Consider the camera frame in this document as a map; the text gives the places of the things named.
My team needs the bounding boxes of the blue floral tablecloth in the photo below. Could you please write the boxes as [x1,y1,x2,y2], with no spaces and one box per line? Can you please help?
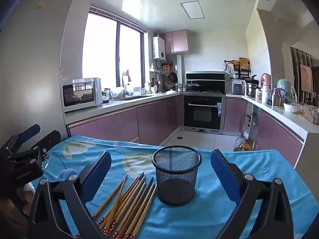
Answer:
[32,134,303,239]

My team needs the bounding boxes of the white microwave oven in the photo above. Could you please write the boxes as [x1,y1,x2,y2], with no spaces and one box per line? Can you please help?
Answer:
[60,77,102,112]

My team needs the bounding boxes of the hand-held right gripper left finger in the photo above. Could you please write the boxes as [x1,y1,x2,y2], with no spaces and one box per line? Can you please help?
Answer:
[28,151,112,239]

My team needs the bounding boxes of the kitchen window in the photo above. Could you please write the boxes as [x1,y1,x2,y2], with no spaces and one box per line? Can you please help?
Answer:
[82,10,147,90]

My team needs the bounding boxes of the black wall rack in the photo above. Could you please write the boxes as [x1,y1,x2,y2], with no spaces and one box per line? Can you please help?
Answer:
[224,58,251,79]

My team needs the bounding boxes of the clear plastic food box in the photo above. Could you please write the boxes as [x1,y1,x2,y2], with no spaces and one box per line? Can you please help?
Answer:
[303,105,319,125]

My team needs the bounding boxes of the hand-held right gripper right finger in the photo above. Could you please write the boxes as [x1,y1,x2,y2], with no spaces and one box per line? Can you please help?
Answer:
[211,149,294,239]

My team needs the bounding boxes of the bunch of wooden chopsticks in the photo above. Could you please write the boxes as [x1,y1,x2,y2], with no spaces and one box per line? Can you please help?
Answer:
[75,172,158,239]

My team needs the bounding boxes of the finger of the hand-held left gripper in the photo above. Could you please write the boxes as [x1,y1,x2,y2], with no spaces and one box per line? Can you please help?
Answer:
[32,130,62,160]
[0,124,41,155]

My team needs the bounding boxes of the black wok with lid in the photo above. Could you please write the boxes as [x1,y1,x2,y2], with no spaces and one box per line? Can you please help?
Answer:
[186,81,203,92]

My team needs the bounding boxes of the pink base cabinets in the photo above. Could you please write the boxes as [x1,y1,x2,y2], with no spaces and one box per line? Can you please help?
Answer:
[67,96,185,146]
[223,97,304,167]

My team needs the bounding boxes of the person's left hand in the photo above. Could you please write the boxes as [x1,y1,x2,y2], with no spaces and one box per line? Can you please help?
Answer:
[0,182,37,220]

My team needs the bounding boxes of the black built-in oven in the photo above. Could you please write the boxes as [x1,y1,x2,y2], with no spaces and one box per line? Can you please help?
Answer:
[184,96,223,130]

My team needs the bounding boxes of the pink thermos jug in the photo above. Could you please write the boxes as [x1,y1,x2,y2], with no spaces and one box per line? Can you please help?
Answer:
[261,73,272,87]

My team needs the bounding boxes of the white water heater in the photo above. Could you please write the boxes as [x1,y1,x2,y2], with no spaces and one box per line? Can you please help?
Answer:
[153,36,166,60]

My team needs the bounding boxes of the grey refrigerator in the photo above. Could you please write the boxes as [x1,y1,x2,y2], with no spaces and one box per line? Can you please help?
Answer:
[0,0,78,152]

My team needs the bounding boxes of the black mesh holder cup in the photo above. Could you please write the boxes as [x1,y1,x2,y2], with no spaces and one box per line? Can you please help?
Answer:
[152,146,202,207]

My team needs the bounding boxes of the brown thermos bottle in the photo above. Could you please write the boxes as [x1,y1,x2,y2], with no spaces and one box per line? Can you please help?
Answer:
[272,88,286,108]

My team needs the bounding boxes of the framed wall picture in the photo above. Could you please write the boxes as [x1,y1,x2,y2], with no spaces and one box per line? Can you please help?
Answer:
[300,63,313,92]

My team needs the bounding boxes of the ceiling light panel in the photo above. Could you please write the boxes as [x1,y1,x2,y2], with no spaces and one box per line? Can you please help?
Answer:
[180,1,205,20]

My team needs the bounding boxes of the black range hood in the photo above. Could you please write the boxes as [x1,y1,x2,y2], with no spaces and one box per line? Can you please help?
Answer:
[186,71,226,91]

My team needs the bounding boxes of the steel steamer pot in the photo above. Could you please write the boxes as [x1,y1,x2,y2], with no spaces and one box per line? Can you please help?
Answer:
[245,79,259,97]

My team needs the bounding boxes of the mint green jar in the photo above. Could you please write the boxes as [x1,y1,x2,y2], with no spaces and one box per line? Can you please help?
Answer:
[276,79,296,104]

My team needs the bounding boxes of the silver rice cooker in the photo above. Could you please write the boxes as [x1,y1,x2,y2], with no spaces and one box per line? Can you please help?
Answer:
[229,79,246,95]

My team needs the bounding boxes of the yellow cooking oil bottle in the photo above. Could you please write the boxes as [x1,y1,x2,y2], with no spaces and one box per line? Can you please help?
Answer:
[239,136,252,152]

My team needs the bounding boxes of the pink wall cabinets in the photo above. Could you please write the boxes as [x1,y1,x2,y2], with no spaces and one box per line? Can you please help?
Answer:
[159,29,189,54]

